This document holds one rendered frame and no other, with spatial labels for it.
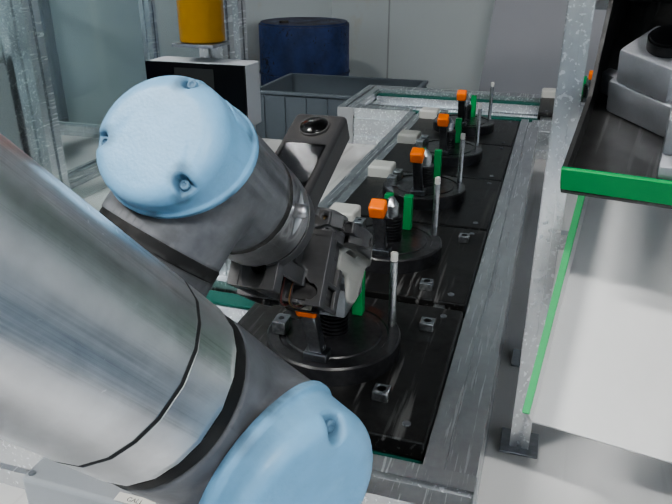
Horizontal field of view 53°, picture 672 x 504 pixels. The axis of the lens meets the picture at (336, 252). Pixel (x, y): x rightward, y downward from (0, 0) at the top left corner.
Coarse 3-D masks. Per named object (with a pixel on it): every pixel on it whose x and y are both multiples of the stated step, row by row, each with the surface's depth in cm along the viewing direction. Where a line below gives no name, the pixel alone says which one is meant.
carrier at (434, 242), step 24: (360, 216) 105; (408, 216) 94; (432, 216) 92; (408, 240) 92; (432, 240) 92; (456, 240) 97; (480, 240) 97; (384, 264) 86; (408, 264) 86; (432, 264) 89; (456, 264) 89; (384, 288) 83; (408, 288) 83; (456, 288) 83
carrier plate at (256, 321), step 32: (256, 320) 76; (416, 320) 76; (448, 320) 76; (416, 352) 70; (448, 352) 70; (416, 384) 65; (384, 416) 60; (416, 416) 60; (384, 448) 59; (416, 448) 58
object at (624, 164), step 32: (640, 0) 65; (608, 32) 55; (640, 32) 62; (608, 64) 60; (576, 128) 52; (608, 128) 54; (640, 128) 53; (576, 160) 52; (608, 160) 51; (640, 160) 51; (576, 192) 50; (608, 192) 49; (640, 192) 47
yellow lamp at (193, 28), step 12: (180, 0) 71; (192, 0) 70; (204, 0) 70; (216, 0) 71; (180, 12) 72; (192, 12) 71; (204, 12) 71; (216, 12) 72; (180, 24) 72; (192, 24) 71; (204, 24) 71; (216, 24) 72; (180, 36) 73; (192, 36) 72; (204, 36) 72; (216, 36) 73
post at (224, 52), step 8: (224, 0) 75; (224, 8) 75; (224, 16) 75; (232, 24) 77; (232, 32) 78; (232, 40) 78; (200, 48) 77; (216, 48) 76; (224, 48) 76; (232, 48) 78; (200, 56) 77; (208, 56) 77; (216, 56) 76; (224, 56) 77; (232, 56) 78; (224, 264) 88; (224, 272) 88
